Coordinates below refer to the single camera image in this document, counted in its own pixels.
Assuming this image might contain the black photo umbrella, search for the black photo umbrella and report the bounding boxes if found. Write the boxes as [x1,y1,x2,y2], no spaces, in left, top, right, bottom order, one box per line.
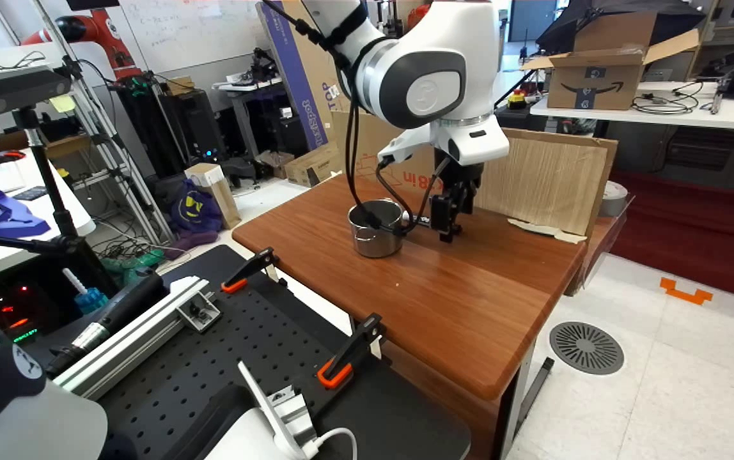
[536,0,709,58]

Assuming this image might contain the round floor drain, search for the round floor drain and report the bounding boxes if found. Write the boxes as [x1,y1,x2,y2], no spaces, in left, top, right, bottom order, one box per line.
[547,320,629,377]

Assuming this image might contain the grey metal bracket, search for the grey metal bracket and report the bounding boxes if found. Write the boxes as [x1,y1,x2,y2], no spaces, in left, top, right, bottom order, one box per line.
[235,359,323,456]

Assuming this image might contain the black tool with white tip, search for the black tool with white tip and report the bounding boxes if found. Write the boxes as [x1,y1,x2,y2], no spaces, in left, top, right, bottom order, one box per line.
[68,268,172,351]

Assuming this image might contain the blue and white brush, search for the blue and white brush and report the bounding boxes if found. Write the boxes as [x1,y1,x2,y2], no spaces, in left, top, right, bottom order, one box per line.
[59,266,112,320]

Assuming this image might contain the white work table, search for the white work table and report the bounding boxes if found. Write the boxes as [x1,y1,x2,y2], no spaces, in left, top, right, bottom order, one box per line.
[528,79,734,136]

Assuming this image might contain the black camera tripod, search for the black camera tripod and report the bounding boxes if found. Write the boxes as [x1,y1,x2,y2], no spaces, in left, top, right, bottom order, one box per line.
[0,105,100,282]

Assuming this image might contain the silver metal pot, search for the silver metal pot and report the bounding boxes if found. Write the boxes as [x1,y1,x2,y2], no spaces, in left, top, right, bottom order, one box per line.
[345,197,410,259]

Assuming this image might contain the grey stereo camera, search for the grey stereo camera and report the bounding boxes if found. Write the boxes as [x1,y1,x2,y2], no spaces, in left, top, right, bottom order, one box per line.
[0,63,74,116]

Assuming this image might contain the aluminium rail with end plate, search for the aluminium rail with end plate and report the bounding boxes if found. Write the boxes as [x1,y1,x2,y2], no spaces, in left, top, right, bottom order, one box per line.
[47,272,225,401]

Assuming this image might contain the wooden table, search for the wooden table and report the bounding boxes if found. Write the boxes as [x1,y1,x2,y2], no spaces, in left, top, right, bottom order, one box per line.
[231,169,593,460]

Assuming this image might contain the black cabinet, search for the black cabinet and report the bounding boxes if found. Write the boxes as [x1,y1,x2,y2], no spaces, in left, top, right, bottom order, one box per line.
[117,74,222,173]

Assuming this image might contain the black and orange clamp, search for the black and orange clamp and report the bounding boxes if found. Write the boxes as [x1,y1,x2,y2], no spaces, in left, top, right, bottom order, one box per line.
[221,244,282,295]
[312,312,389,394]

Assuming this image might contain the red floor mat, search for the red floor mat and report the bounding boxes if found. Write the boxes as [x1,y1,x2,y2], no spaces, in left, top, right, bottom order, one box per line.
[606,173,734,305]

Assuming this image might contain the yellow and red stop button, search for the yellow and red stop button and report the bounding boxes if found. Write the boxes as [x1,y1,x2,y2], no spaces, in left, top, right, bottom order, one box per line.
[504,82,529,110]

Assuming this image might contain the navy bag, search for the navy bag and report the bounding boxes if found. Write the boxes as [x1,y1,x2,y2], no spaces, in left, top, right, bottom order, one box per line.
[165,173,227,238]

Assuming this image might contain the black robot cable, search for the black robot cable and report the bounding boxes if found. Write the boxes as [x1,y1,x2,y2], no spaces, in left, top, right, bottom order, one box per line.
[259,0,452,240]

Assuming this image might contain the tall brown paper bag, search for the tall brown paper bag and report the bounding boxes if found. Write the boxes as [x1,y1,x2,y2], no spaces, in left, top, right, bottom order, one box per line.
[184,161,243,230]

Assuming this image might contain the open brown cardboard box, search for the open brown cardboard box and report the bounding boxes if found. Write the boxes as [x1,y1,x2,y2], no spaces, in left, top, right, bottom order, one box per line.
[523,9,704,113]

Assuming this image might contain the red machine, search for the red machine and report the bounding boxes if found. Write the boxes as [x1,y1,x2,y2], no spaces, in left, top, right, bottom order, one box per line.
[18,6,144,83]

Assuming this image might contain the black box with red lights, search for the black box with red lights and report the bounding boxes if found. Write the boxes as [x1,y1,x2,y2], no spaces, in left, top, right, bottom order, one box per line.
[0,244,106,343]

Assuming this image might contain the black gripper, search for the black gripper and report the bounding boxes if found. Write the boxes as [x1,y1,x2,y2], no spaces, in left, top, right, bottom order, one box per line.
[429,150,486,244]

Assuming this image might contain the white side table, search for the white side table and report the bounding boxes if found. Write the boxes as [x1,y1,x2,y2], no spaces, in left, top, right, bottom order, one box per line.
[0,148,100,291]

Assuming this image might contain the grey metal table leg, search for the grey metal table leg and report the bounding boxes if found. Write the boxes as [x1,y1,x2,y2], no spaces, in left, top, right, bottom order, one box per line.
[516,355,559,429]

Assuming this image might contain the black perforated breadboard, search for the black perforated breadboard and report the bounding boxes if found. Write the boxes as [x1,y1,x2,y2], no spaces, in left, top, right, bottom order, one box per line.
[18,242,477,460]

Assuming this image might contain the white plastic housing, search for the white plastic housing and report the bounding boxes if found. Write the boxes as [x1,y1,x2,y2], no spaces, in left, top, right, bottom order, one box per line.
[202,406,300,460]

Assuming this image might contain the white cable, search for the white cable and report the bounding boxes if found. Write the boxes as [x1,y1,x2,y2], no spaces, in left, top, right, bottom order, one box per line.
[298,423,362,460]

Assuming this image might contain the small floor cardboard box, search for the small floor cardboard box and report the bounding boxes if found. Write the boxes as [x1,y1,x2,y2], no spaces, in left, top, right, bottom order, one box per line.
[285,137,342,189]

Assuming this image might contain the grey cables on table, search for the grey cables on table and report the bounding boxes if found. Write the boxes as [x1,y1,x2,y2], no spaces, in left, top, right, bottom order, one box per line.
[631,79,726,116]

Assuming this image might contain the whiteboard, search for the whiteboard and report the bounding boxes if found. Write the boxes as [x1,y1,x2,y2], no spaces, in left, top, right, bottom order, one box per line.
[117,0,271,74]

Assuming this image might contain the brown cardboard panel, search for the brown cardboard panel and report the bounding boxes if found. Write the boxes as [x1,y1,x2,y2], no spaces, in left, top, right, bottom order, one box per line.
[327,105,621,247]

